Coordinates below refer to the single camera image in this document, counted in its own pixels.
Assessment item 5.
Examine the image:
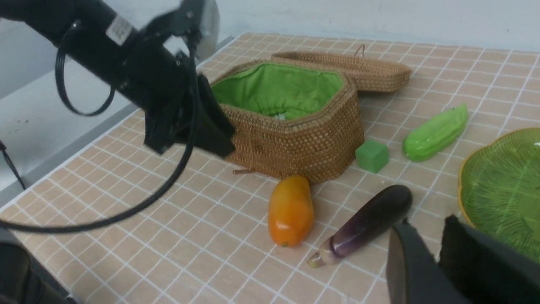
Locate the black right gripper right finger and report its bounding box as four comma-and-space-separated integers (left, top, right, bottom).
438, 216, 540, 304

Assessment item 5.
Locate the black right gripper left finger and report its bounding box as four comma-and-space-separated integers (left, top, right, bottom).
386, 223, 471, 304

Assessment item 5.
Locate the green glass leaf plate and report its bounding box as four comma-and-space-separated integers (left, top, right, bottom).
458, 128, 540, 262

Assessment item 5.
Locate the green bitter gourd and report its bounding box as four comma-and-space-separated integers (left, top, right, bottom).
402, 103, 469, 162

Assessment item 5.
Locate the purple eggplant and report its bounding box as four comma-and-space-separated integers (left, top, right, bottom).
307, 185, 413, 268

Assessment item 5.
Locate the orange yellow mango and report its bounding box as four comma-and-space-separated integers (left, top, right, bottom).
267, 175, 315, 248

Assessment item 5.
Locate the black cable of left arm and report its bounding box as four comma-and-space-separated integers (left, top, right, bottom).
0, 19, 201, 234

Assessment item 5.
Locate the checkered beige tablecloth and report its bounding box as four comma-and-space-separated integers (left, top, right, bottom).
15, 33, 539, 304

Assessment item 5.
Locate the woven wicker basket green lining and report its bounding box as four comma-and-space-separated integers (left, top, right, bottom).
210, 59, 365, 184

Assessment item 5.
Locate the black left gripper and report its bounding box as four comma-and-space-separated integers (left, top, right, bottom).
114, 0, 235, 158

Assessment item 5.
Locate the woven wicker basket lid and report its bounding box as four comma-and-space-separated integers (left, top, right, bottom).
271, 44, 412, 93

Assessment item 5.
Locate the green foam cube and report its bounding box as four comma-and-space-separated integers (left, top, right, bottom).
355, 139, 389, 174

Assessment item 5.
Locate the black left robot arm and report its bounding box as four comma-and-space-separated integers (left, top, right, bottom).
1, 0, 235, 158

